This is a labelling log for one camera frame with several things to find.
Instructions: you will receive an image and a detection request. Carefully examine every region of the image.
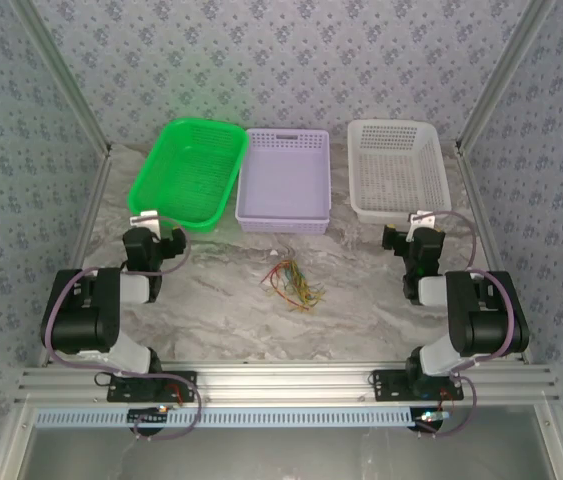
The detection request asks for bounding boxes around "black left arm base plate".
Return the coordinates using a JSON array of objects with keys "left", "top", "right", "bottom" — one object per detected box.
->
[{"left": 106, "top": 370, "right": 198, "bottom": 404}]

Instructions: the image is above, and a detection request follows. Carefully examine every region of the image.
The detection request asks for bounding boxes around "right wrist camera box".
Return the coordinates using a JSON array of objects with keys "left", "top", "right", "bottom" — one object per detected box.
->
[{"left": 408, "top": 210, "right": 437, "bottom": 239}]

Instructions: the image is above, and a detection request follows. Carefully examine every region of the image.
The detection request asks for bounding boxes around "purple plastic basket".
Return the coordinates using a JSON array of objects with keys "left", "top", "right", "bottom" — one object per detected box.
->
[{"left": 234, "top": 127, "right": 332, "bottom": 235}]

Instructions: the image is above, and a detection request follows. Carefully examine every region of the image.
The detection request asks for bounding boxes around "small circuit board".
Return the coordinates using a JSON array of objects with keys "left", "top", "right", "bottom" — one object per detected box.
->
[
  {"left": 413, "top": 407, "right": 451, "bottom": 435},
  {"left": 127, "top": 407, "right": 171, "bottom": 435}
]

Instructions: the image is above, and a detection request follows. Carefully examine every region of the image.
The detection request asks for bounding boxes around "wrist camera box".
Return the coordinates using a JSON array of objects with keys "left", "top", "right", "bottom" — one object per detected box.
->
[
  {"left": 129, "top": 210, "right": 161, "bottom": 239},
  {"left": 408, "top": 210, "right": 437, "bottom": 239}
]

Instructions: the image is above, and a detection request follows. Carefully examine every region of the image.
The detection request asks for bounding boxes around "grey metal lower panel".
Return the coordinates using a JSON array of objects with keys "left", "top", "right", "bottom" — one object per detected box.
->
[{"left": 0, "top": 403, "right": 563, "bottom": 480}]

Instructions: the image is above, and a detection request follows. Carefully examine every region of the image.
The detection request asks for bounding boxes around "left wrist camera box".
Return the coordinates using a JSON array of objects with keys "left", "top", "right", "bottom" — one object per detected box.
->
[{"left": 129, "top": 210, "right": 161, "bottom": 239}]

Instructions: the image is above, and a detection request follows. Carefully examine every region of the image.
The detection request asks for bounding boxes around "red wire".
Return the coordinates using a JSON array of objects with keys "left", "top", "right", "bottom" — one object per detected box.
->
[
  {"left": 259, "top": 258, "right": 293, "bottom": 292},
  {"left": 268, "top": 279, "right": 307, "bottom": 307}
]

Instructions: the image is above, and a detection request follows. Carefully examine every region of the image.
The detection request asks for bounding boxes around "aluminium frame post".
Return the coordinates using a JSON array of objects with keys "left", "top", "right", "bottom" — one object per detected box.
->
[
  {"left": 454, "top": 0, "right": 558, "bottom": 156},
  {"left": 9, "top": 0, "right": 115, "bottom": 157}
]

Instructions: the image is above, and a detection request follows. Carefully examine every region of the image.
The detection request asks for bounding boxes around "aluminium side rail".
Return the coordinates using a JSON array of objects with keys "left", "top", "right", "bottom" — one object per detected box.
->
[
  {"left": 38, "top": 144, "right": 115, "bottom": 369},
  {"left": 454, "top": 144, "right": 533, "bottom": 364}
]

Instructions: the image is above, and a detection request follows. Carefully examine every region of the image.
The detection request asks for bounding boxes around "slotted pale blue cable duct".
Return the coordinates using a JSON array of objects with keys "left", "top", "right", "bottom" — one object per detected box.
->
[{"left": 34, "top": 405, "right": 415, "bottom": 429}]

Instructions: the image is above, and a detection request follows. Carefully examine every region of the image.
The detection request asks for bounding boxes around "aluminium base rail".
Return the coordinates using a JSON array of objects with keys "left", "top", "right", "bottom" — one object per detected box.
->
[{"left": 13, "top": 363, "right": 560, "bottom": 405}]

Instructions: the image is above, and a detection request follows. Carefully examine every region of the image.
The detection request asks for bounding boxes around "green plastic basket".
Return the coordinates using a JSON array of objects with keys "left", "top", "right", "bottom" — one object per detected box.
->
[{"left": 126, "top": 117, "right": 251, "bottom": 234}]

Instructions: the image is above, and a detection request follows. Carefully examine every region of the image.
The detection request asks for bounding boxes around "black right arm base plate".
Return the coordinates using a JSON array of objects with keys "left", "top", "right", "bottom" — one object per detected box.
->
[{"left": 371, "top": 368, "right": 465, "bottom": 403}]

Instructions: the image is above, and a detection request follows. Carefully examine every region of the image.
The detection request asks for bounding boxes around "white plastic basket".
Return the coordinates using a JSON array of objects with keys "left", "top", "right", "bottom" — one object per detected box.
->
[{"left": 346, "top": 118, "right": 453, "bottom": 225}]

